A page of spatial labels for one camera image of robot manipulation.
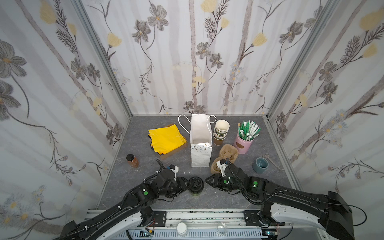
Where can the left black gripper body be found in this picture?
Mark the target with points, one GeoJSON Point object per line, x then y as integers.
{"type": "Point", "coordinates": [183, 184]}

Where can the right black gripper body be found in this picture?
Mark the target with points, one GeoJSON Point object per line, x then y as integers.
{"type": "Point", "coordinates": [216, 181]}

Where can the brown pulp cup carrier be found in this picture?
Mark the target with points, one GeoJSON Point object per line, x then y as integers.
{"type": "Point", "coordinates": [226, 152]}

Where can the black cup lid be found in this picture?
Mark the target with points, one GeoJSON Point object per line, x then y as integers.
{"type": "Point", "coordinates": [195, 185]}

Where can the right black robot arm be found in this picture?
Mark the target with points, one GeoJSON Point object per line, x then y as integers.
{"type": "Point", "coordinates": [280, 205]}

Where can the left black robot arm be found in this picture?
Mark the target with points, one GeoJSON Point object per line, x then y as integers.
{"type": "Point", "coordinates": [134, 210]}

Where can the teal ceramic cup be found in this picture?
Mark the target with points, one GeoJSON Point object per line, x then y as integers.
{"type": "Point", "coordinates": [260, 165]}

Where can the brown cardboard napkin tray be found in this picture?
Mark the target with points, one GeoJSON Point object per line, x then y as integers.
{"type": "Point", "coordinates": [163, 157]}

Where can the pink straw holder cup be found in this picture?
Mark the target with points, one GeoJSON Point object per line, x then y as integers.
{"type": "Point", "coordinates": [241, 145]}

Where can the amber spice bottle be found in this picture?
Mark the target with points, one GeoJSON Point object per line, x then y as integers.
{"type": "Point", "coordinates": [132, 160]}

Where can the yellow napkin stack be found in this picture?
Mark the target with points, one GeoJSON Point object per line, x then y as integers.
{"type": "Point", "coordinates": [166, 140]}

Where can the bundle of wrapped straws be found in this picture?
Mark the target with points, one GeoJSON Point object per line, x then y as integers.
{"type": "Point", "coordinates": [248, 130]}

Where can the stack of paper cups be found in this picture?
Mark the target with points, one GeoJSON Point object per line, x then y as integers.
{"type": "Point", "coordinates": [220, 132]}

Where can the white paper bag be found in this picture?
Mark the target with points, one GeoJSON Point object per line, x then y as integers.
{"type": "Point", "coordinates": [200, 138]}

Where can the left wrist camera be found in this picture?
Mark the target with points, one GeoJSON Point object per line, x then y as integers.
{"type": "Point", "coordinates": [174, 169]}

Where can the aluminium mounting rail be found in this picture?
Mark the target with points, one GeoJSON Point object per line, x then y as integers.
{"type": "Point", "coordinates": [224, 224]}

